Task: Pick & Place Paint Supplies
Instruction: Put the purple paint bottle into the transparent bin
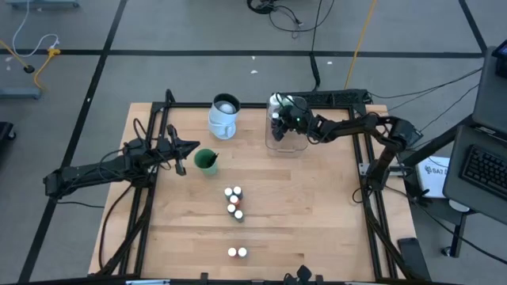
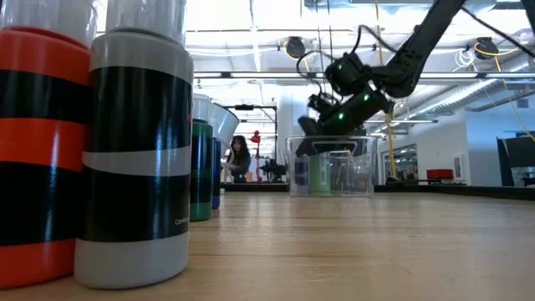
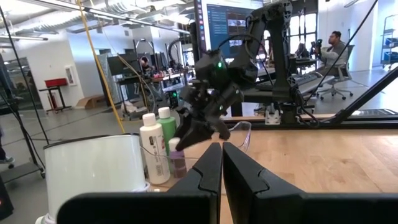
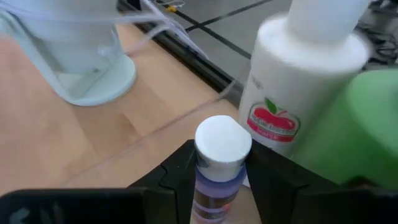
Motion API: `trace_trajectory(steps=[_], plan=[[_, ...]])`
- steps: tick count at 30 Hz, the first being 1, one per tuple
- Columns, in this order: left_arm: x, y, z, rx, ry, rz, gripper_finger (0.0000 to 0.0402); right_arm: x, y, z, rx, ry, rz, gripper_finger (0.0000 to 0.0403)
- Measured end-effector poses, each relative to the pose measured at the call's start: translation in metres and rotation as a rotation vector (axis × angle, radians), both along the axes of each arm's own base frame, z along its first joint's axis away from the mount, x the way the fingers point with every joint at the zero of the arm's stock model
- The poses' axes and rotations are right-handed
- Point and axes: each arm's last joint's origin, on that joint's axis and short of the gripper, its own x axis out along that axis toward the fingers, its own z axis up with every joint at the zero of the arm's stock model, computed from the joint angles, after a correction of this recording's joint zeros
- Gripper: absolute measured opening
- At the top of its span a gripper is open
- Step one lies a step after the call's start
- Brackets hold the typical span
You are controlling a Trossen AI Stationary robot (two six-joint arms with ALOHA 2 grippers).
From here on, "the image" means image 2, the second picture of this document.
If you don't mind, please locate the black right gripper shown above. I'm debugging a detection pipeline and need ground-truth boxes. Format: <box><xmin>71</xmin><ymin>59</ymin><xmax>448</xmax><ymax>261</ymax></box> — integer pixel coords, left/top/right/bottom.
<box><xmin>297</xmin><ymin>88</ymin><xmax>394</xmax><ymax>158</ymax></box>

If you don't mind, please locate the large green paint bottle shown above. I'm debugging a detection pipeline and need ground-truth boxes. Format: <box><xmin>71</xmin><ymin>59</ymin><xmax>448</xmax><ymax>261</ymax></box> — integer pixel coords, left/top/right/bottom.
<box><xmin>308</xmin><ymin>153</ymin><xmax>333</xmax><ymax>196</ymax></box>

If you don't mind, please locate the small blue paint bottle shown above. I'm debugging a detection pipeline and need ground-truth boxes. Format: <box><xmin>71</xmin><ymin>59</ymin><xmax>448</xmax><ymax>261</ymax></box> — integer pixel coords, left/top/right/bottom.
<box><xmin>211</xmin><ymin>137</ymin><xmax>222</xmax><ymax>211</ymax></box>

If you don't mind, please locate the small green paint bottle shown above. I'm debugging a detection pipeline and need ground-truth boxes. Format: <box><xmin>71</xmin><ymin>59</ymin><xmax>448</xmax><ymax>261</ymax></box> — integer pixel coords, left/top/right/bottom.
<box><xmin>190</xmin><ymin>92</ymin><xmax>215</xmax><ymax>222</ymax></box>

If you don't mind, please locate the small grey paint bottle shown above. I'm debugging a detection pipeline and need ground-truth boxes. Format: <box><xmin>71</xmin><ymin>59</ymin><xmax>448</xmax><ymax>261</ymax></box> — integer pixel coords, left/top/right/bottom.
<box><xmin>74</xmin><ymin>0</ymin><xmax>196</xmax><ymax>291</ymax></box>

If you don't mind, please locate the small red paint bottle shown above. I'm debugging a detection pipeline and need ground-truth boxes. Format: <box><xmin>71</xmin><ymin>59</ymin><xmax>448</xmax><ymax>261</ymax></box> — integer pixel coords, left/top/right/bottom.
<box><xmin>0</xmin><ymin>0</ymin><xmax>99</xmax><ymax>290</ymax></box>

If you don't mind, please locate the red stand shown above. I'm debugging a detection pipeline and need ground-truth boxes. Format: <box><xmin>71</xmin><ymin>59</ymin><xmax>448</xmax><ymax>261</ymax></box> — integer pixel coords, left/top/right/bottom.
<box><xmin>249</xmin><ymin>130</ymin><xmax>263</xmax><ymax>184</ymax></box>

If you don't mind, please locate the clear plastic bin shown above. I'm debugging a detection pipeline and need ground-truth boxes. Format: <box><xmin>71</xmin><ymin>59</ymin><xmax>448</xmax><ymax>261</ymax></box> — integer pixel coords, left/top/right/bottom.
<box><xmin>284</xmin><ymin>134</ymin><xmax>379</xmax><ymax>198</ymax></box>

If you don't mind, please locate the person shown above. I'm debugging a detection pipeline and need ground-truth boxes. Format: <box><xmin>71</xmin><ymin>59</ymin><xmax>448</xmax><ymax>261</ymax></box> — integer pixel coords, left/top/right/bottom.
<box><xmin>225</xmin><ymin>134</ymin><xmax>252</xmax><ymax>184</ymax></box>

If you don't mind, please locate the white cylindrical container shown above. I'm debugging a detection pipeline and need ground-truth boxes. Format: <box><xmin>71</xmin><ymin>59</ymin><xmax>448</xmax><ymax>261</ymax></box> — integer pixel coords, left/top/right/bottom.
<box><xmin>207</xmin><ymin>103</ymin><xmax>241</xmax><ymax>148</ymax></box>

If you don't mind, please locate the red seat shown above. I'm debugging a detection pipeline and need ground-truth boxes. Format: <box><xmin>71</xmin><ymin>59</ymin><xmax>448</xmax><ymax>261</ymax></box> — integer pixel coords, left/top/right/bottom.
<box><xmin>425</xmin><ymin>168</ymin><xmax>455</xmax><ymax>181</ymax></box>

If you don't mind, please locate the black partition panel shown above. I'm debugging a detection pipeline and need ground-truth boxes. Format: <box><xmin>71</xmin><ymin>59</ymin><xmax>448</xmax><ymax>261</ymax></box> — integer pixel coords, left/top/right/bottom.
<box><xmin>496</xmin><ymin>133</ymin><xmax>535</xmax><ymax>188</ymax></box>

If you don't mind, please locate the black background station frame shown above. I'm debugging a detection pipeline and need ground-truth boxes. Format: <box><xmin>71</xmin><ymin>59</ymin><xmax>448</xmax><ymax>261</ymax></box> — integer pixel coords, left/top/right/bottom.
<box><xmin>211</xmin><ymin>101</ymin><xmax>280</xmax><ymax>185</ymax></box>

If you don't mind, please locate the long yellow cord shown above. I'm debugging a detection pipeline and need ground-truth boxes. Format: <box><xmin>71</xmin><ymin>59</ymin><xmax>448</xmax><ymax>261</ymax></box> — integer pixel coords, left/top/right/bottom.
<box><xmin>373</xmin><ymin>0</ymin><xmax>403</xmax><ymax>185</ymax></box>

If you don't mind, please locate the black ceiling cable reel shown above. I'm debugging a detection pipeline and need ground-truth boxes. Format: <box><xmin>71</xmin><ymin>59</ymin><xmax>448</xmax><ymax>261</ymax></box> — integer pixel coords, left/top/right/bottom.
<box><xmin>285</xmin><ymin>36</ymin><xmax>308</xmax><ymax>59</ymax></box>
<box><xmin>473</xmin><ymin>36</ymin><xmax>501</xmax><ymax>60</ymax></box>

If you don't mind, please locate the black aluminium table frame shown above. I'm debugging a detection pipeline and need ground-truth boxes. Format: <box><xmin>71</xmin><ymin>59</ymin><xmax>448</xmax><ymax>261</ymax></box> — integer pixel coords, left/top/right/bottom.
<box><xmin>220</xmin><ymin>182</ymin><xmax>535</xmax><ymax>202</ymax></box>

